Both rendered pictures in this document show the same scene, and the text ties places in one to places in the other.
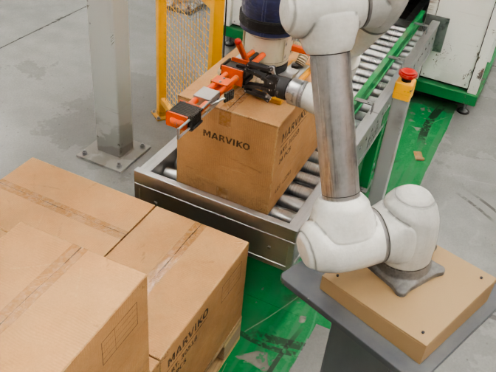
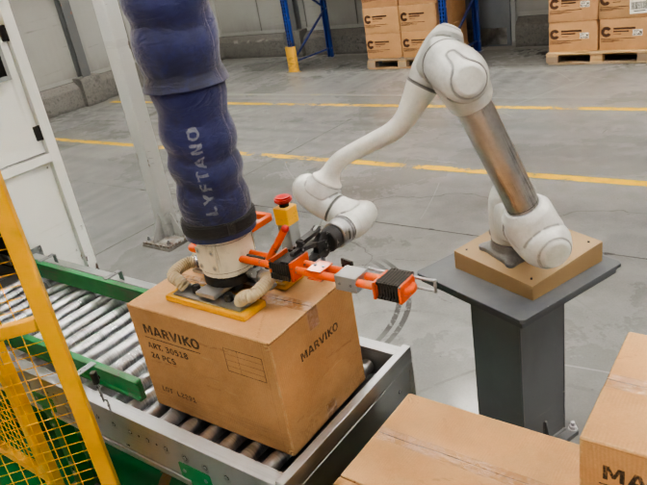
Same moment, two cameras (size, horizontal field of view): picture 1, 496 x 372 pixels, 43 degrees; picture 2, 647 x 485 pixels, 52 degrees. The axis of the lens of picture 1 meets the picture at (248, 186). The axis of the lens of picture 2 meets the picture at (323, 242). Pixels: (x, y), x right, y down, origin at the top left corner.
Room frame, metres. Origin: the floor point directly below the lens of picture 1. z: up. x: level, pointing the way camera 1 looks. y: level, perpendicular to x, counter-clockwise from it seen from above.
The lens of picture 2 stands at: (1.39, 1.67, 1.91)
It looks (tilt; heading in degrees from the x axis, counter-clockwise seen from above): 25 degrees down; 287
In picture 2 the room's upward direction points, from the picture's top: 10 degrees counter-clockwise
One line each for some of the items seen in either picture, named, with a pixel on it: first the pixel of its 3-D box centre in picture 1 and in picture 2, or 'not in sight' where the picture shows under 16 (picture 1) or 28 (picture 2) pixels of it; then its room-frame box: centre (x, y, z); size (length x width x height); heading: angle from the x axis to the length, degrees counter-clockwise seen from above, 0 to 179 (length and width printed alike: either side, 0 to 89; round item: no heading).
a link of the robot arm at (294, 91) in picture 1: (297, 92); (338, 232); (1.89, -0.13, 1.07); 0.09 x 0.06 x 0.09; 157
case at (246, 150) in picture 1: (257, 120); (248, 342); (2.22, -0.01, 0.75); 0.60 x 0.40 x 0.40; 158
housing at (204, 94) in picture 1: (206, 99); (351, 279); (1.79, 0.16, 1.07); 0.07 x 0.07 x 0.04; 67
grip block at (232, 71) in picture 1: (237, 71); (289, 265); (1.99, 0.08, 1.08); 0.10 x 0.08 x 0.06; 67
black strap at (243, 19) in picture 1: (271, 16); (219, 217); (2.22, -0.02, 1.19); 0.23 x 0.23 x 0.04
